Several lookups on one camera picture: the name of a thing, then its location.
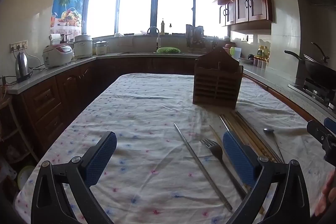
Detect slatted wooden utensil holder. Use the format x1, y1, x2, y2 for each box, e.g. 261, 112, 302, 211
193, 47, 244, 109

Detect metal spoon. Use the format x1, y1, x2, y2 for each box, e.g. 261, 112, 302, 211
263, 128, 285, 164

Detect white and red rice cooker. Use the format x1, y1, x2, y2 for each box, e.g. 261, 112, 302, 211
42, 44, 74, 68

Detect dish drying rack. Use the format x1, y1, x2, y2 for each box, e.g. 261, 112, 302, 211
185, 24, 206, 53

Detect steel electric kettle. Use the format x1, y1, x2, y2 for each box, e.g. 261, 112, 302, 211
15, 52, 31, 83

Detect yellow-green bowl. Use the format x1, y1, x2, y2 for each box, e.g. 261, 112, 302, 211
17, 165, 36, 191

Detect paper towel roll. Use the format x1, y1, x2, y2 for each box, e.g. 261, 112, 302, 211
49, 33, 62, 45

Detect wall socket strip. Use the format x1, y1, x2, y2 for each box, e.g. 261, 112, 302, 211
10, 41, 28, 53

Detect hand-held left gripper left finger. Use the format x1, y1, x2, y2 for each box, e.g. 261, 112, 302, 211
31, 131, 117, 224

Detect bundle of wooden chopsticks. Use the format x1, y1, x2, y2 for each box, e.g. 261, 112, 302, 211
223, 111, 283, 165

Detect black wok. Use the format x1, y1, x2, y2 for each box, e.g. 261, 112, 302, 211
284, 42, 336, 89

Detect gas stove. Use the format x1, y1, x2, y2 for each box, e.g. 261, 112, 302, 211
288, 78, 336, 112

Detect person's right hand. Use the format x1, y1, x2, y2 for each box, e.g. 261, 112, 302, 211
314, 169, 336, 216

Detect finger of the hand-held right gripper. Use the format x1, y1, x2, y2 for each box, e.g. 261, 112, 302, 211
307, 118, 336, 161

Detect green plastic basket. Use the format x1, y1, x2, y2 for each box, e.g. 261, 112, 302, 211
156, 47, 181, 54

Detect tropical fruit wall poster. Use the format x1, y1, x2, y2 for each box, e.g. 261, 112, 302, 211
50, 0, 86, 28

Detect metal fork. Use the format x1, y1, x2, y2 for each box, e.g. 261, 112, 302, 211
201, 139, 248, 201

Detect small white cooker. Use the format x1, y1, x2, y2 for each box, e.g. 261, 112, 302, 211
95, 41, 110, 56

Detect white floral tablecloth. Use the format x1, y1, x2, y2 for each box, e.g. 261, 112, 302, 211
14, 73, 336, 224

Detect yellow oil bottles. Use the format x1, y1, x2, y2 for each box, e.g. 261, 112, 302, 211
256, 45, 271, 60

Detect chrome sink faucet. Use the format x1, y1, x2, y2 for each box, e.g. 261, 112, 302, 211
146, 26, 161, 51

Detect wooden dining table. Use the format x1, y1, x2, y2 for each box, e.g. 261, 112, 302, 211
243, 74, 319, 123

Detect metal chopstick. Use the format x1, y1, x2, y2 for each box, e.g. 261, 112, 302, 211
219, 114, 232, 132
174, 123, 233, 212

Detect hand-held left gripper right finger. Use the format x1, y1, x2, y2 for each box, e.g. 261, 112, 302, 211
223, 131, 311, 224

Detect kitchen window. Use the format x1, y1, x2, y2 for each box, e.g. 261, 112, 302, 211
86, 0, 229, 39

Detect large white rice cooker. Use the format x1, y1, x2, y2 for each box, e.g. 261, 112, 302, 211
73, 34, 94, 59

